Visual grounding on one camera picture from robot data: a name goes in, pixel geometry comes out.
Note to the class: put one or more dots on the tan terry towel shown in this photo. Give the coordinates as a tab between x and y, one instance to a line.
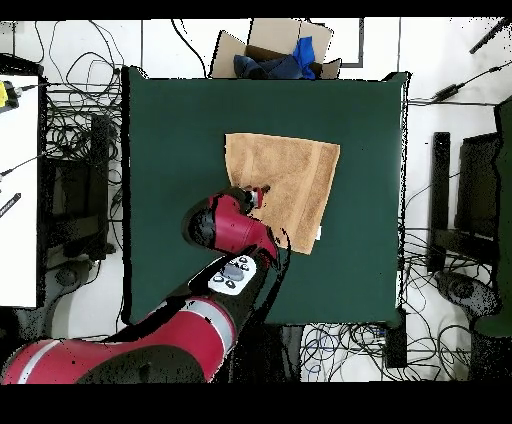
296	180

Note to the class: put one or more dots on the bright blue cloth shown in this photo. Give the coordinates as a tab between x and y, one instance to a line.
304	52

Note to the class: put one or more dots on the yellow black device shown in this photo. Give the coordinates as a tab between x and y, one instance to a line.
3	94

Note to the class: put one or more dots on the white desk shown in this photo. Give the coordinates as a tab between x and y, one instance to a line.
18	200

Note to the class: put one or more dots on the navy blue garment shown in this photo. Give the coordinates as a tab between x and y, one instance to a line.
276	68

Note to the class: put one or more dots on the black tripod leg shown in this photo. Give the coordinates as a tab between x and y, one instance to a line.
490	36

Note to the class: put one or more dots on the black flat bar tool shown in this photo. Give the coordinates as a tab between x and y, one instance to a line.
10	204

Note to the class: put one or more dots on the green cloth covered table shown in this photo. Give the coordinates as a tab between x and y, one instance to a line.
504	220

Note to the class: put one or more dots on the black chair base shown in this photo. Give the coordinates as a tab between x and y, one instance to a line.
462	290

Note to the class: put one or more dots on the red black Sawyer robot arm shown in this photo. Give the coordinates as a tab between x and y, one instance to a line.
172	332

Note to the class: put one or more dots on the black power adapter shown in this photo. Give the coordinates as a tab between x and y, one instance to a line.
446	92

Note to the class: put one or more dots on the black floor box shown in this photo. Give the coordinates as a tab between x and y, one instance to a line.
396	344

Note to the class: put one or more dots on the dark green tablecloth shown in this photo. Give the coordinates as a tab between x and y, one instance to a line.
180	132

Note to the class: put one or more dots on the brown cardboard box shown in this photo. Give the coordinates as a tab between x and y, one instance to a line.
276	34

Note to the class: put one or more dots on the grey chair base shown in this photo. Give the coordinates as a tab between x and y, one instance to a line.
68	276

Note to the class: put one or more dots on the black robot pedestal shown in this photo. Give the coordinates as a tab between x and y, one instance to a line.
276	352

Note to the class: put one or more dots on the black equipment frame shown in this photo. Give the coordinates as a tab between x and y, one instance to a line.
76	200

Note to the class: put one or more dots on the black upright bar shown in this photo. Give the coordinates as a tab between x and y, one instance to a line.
439	192

